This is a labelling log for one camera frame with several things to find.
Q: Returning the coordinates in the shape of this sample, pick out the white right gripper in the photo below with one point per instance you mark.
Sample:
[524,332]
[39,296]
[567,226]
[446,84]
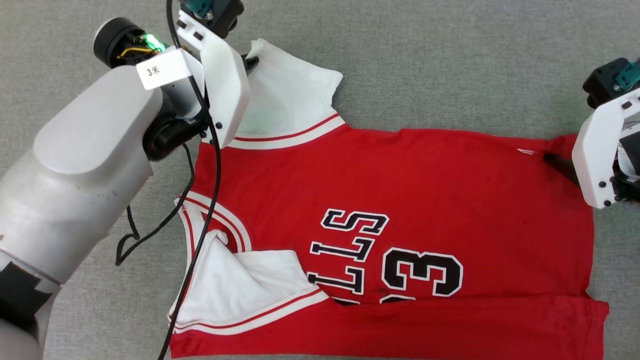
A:
[595,155]

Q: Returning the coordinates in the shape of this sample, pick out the red white basketball jersey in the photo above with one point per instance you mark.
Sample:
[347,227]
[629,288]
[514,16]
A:
[400,175]

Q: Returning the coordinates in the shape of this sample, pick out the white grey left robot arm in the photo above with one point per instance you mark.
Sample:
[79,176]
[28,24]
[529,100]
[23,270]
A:
[85,165]

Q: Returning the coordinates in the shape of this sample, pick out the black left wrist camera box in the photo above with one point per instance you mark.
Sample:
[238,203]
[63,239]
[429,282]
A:
[222,15]

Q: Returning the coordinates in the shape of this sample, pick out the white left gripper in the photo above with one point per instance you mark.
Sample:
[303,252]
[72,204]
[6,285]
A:
[227,85]

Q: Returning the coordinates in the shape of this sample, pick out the white paper label tag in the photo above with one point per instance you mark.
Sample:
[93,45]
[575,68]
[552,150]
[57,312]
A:
[160,70]

